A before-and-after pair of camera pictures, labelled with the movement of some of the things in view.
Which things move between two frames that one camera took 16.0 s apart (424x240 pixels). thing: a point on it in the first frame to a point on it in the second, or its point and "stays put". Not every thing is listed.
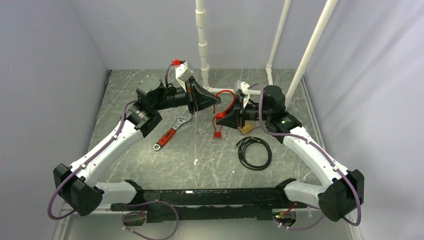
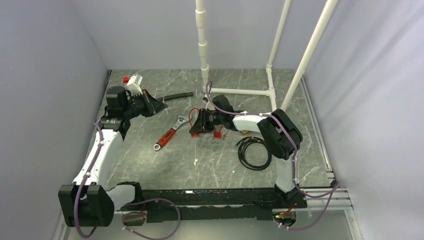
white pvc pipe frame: (201, 21) stays put
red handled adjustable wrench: (182, 120) stays put
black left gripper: (201, 98) to (152, 106)
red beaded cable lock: (217, 134) stays put
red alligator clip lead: (220, 116) to (194, 134)
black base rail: (185, 205) stays put
